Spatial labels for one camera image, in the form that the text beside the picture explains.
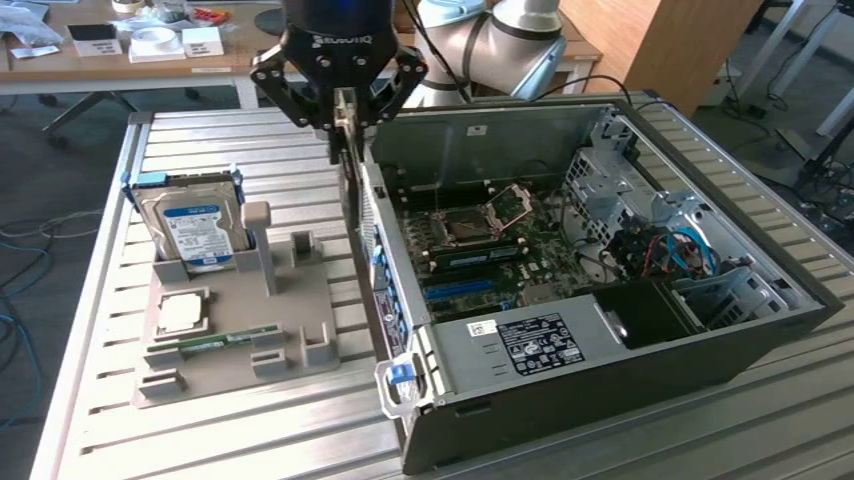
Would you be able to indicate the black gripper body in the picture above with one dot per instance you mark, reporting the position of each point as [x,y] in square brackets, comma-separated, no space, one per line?
[341,55]

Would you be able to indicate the graphics card with metal bracket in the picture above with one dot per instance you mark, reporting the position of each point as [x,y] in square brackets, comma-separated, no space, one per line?
[346,107]

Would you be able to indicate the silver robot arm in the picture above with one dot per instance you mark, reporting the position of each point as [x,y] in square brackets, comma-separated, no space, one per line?
[481,50]

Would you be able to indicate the black lamp base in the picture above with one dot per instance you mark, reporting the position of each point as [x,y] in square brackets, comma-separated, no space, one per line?
[270,22]

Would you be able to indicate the small white box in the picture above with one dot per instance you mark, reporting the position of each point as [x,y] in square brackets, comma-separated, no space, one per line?
[202,42]

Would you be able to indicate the red small parts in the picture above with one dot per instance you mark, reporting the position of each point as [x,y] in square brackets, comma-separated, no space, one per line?
[210,16]

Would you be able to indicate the white boxes on desk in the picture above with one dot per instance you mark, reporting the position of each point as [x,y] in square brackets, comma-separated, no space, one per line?
[155,37]

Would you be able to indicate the metal socket cover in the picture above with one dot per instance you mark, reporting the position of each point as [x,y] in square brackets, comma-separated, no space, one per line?
[510,202]

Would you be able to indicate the hard disk in blue carrier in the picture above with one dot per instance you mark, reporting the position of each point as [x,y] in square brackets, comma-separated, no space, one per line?
[196,225]

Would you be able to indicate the CPU socket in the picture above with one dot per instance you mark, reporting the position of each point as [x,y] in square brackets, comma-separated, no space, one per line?
[470,227]

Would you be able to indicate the beige tape roll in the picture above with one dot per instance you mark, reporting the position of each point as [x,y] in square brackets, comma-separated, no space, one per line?
[127,5]

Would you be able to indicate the black and white card box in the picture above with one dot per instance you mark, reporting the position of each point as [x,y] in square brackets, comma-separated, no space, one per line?
[94,39]

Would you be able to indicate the wooden desk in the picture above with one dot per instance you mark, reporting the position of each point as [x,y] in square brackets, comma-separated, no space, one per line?
[80,67]

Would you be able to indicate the silver drive cage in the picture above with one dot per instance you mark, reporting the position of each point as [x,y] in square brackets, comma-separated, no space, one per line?
[601,200]

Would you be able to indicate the white paper tag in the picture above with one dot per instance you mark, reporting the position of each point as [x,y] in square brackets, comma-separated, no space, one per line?
[34,51]

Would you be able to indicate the green motherboard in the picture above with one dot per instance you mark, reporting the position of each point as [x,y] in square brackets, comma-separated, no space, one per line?
[541,260]

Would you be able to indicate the wooden cabinet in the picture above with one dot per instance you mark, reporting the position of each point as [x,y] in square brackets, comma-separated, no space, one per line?
[667,50]

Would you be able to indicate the blue expansion slot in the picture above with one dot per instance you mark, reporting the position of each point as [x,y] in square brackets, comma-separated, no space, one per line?
[457,290]

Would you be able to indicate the clear plastic bag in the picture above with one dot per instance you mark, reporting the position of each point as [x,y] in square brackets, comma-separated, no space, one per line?
[27,22]

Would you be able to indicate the grey parts rack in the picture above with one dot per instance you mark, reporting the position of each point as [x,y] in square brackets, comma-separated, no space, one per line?
[294,310]

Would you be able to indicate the silver CPU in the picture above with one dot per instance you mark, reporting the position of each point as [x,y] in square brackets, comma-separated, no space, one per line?
[182,314]

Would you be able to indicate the grey power supply unit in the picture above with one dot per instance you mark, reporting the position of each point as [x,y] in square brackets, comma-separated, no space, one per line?
[467,365]

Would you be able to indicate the blue case latch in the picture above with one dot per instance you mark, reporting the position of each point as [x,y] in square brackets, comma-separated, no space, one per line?
[397,374]

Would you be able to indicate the silver disk bay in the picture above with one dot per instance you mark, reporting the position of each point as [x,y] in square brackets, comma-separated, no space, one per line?
[734,295]

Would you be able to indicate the black open PC case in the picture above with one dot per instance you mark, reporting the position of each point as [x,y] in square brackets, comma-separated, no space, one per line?
[601,410]

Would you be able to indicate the white desk frame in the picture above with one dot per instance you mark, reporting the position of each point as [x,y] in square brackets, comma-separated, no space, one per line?
[840,112]

